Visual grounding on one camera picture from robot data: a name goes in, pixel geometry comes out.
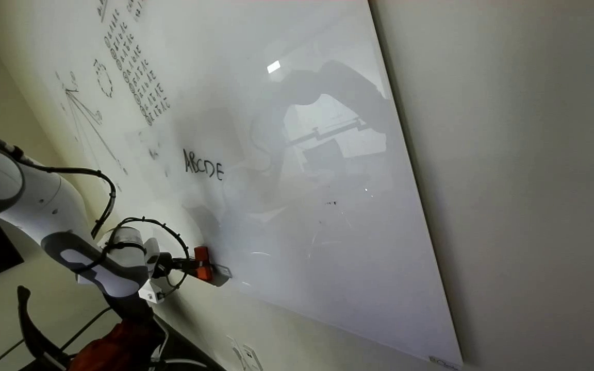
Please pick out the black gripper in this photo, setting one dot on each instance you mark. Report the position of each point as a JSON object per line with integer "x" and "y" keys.
{"x": 164, "y": 265}

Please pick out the orange foam eraser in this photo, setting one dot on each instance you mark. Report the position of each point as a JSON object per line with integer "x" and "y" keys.
{"x": 204, "y": 263}

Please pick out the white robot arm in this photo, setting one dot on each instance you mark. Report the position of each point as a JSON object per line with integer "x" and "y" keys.
{"x": 36, "y": 199}

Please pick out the large white whiteboard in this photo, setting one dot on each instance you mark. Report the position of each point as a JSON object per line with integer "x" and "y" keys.
{"x": 298, "y": 136}

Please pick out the aluminium marker tray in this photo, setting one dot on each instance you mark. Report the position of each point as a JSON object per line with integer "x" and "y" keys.
{"x": 219, "y": 274}

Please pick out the orange red object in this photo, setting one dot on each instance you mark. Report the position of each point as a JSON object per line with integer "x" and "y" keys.
{"x": 112, "y": 346}

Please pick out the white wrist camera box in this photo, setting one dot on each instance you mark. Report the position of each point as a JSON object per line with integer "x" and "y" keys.
{"x": 149, "y": 290}

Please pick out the white wall outlet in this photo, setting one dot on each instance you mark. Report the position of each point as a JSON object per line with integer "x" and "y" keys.
{"x": 248, "y": 356}

